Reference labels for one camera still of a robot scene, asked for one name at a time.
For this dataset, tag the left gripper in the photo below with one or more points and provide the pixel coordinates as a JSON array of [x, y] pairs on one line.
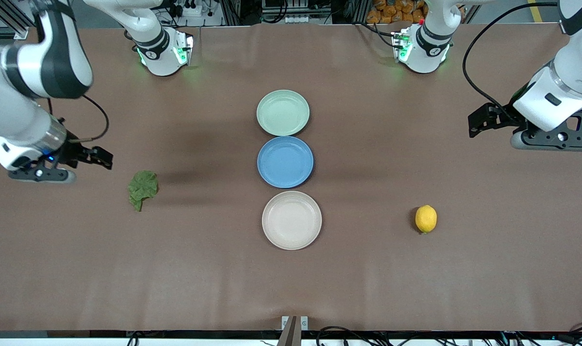
[[503, 117]]

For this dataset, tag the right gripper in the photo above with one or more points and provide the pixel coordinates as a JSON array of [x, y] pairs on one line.
[[74, 152]]

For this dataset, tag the green lettuce leaf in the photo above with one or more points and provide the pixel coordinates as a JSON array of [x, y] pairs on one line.
[[143, 186]]

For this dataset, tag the yellow lemon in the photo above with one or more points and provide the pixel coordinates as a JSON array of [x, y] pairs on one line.
[[426, 218]]

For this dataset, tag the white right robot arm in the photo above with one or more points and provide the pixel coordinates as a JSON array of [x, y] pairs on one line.
[[26, 67]]

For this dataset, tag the grey right arm base box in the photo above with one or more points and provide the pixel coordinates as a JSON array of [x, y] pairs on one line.
[[184, 48]]

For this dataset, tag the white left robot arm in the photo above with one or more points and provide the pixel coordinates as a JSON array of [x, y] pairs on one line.
[[427, 57]]

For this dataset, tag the brown table cover sheet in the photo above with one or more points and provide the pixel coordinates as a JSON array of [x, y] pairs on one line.
[[127, 264]]

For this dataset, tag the bag of oranges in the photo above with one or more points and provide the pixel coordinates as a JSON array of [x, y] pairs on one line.
[[391, 12]]

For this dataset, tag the white power strip with plugs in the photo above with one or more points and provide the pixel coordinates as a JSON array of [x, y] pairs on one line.
[[192, 10]]

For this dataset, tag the blue plate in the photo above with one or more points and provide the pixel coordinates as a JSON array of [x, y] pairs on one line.
[[285, 161]]

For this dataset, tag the pale green plate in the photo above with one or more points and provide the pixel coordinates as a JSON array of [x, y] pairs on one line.
[[282, 113]]

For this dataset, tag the beige plate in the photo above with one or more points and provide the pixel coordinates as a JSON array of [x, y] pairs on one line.
[[291, 221]]

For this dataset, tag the black equipment rack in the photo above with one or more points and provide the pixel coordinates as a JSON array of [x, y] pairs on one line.
[[295, 7]]

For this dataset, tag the aluminium frame profile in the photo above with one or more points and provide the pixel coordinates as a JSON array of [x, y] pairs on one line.
[[2, 33]]

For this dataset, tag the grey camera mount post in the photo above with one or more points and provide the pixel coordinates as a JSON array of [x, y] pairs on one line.
[[290, 334]]

